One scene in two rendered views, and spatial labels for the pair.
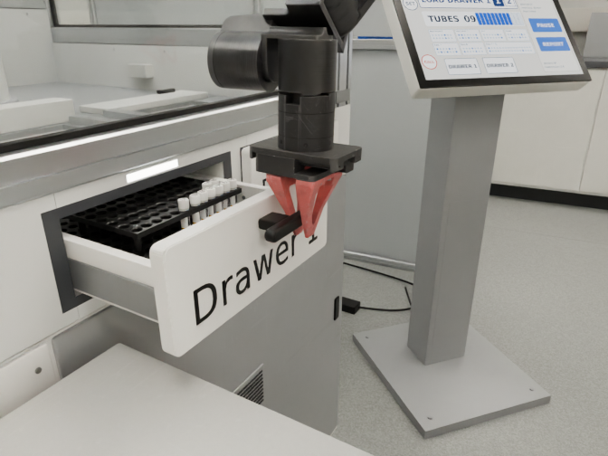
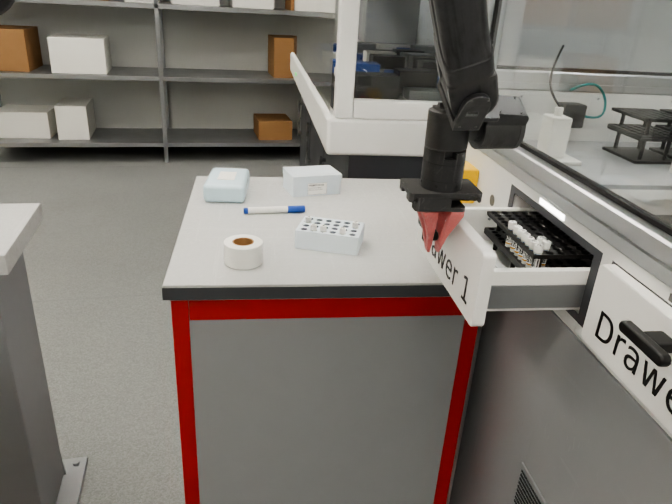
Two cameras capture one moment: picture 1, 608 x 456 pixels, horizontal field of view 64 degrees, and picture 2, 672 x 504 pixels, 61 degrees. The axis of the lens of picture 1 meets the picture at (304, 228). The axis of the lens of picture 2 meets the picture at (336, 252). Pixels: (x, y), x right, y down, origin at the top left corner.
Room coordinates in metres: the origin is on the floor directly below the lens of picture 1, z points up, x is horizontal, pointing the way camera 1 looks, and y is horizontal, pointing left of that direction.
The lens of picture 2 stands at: (1.01, -0.59, 1.22)
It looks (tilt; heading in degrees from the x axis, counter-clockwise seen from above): 24 degrees down; 141
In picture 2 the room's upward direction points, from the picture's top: 3 degrees clockwise
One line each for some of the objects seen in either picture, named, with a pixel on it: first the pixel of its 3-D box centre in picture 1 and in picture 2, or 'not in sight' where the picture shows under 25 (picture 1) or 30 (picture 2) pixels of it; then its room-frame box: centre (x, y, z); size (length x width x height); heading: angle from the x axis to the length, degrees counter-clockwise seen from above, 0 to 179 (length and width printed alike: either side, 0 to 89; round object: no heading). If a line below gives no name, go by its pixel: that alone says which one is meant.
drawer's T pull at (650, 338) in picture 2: not in sight; (654, 342); (0.82, -0.01, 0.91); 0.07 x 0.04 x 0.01; 150
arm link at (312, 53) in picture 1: (301, 64); (452, 128); (0.50, 0.00, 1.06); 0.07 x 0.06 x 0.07; 65
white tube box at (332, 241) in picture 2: not in sight; (330, 235); (0.18, 0.06, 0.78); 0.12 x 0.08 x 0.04; 42
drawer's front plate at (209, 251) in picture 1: (259, 245); (449, 247); (0.49, 0.05, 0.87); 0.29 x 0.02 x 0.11; 150
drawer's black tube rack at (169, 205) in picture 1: (132, 215); (571, 249); (0.59, 0.22, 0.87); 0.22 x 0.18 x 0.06; 60
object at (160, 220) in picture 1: (189, 209); (513, 232); (0.54, 0.13, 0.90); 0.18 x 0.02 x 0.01; 150
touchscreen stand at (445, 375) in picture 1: (460, 232); not in sight; (1.36, -0.48, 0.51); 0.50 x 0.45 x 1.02; 19
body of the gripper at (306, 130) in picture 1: (306, 128); (442, 172); (0.50, 0.00, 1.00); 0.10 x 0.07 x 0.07; 59
